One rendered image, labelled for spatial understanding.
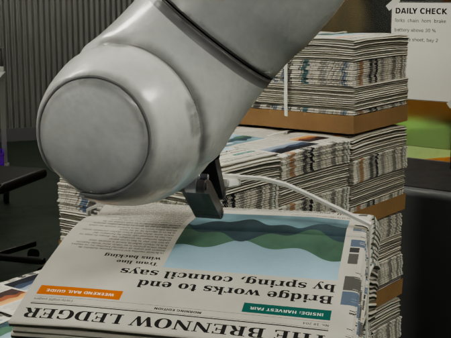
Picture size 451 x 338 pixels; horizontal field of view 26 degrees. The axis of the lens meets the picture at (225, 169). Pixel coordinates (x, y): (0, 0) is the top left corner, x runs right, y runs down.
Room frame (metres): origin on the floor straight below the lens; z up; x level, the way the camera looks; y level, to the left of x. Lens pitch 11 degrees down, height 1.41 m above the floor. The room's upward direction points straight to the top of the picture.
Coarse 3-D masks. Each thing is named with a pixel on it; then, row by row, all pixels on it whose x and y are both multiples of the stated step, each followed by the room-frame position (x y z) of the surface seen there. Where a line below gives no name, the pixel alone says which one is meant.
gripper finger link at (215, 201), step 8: (200, 184) 0.80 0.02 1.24; (208, 184) 0.82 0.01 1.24; (184, 192) 0.83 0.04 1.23; (200, 192) 0.80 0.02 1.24; (208, 192) 0.82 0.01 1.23; (192, 200) 0.84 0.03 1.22; (200, 200) 0.84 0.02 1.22; (208, 200) 0.83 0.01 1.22; (216, 200) 0.85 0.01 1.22; (192, 208) 0.86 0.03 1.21; (200, 208) 0.86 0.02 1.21; (208, 208) 0.85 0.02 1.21; (216, 208) 0.85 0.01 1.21; (200, 216) 0.88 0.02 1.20; (216, 216) 0.87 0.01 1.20
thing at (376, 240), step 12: (156, 204) 1.03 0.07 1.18; (372, 216) 0.97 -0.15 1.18; (372, 228) 0.97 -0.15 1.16; (372, 240) 0.98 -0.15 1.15; (372, 252) 1.00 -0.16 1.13; (372, 264) 0.97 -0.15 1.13; (372, 276) 1.07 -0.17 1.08; (372, 288) 1.04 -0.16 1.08; (372, 300) 1.06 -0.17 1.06; (372, 312) 1.04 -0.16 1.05
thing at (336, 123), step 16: (256, 112) 2.42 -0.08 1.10; (272, 112) 2.39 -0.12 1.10; (288, 112) 2.37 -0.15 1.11; (304, 112) 2.34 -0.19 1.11; (384, 112) 2.38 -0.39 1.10; (400, 112) 2.45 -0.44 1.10; (304, 128) 2.34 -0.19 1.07; (320, 128) 2.31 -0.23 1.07; (336, 128) 2.29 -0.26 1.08; (352, 128) 2.26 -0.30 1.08; (368, 128) 2.32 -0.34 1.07; (368, 208) 2.32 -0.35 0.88; (384, 208) 2.39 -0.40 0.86; (400, 208) 2.46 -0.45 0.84; (384, 288) 2.40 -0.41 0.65; (400, 288) 2.48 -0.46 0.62
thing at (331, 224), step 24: (96, 216) 0.96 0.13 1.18; (120, 216) 0.97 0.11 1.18; (144, 216) 0.96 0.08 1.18; (168, 216) 0.96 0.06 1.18; (192, 216) 0.96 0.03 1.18; (240, 216) 0.96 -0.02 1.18; (264, 216) 0.96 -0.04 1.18; (288, 216) 0.96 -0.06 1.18; (312, 216) 0.96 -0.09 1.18; (336, 216) 0.96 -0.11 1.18; (360, 216) 0.96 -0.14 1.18
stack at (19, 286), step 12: (24, 276) 1.90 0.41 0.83; (36, 276) 1.90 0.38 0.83; (0, 288) 1.83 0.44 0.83; (12, 288) 1.83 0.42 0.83; (24, 288) 1.83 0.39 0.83; (0, 300) 1.75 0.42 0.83; (12, 300) 1.75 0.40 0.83; (0, 312) 1.70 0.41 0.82; (12, 312) 1.69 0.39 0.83; (0, 324) 1.63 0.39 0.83; (0, 336) 1.56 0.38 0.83
